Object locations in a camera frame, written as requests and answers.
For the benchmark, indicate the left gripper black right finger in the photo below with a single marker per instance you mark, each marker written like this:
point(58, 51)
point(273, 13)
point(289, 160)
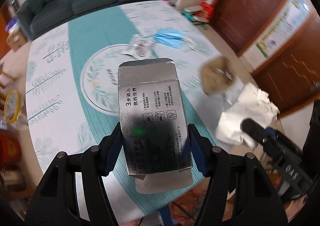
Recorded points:
point(239, 191)

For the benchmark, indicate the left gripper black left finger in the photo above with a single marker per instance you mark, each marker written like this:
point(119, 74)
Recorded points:
point(55, 200)

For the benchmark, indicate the white paper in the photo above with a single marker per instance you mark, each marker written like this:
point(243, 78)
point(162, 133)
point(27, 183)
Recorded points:
point(252, 103)

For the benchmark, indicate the silver cardboard box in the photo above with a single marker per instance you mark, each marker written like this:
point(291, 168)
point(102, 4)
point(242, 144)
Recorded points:
point(153, 125)

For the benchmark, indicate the brown crumpled paper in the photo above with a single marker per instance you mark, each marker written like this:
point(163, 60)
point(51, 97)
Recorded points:
point(217, 75)

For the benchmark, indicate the teal patterned tablecloth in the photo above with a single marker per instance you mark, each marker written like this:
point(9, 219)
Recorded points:
point(72, 73)

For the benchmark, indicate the blue face mask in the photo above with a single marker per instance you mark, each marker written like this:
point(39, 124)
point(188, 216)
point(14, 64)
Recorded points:
point(170, 37)

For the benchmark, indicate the brown wooden door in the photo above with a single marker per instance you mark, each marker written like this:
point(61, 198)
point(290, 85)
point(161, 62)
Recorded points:
point(239, 22)

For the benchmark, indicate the torn white wrapper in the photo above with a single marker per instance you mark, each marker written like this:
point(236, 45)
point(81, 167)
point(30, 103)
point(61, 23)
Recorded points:
point(139, 48)

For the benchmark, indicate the wall poster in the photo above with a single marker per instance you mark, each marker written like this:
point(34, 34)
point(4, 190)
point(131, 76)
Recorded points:
point(285, 25)

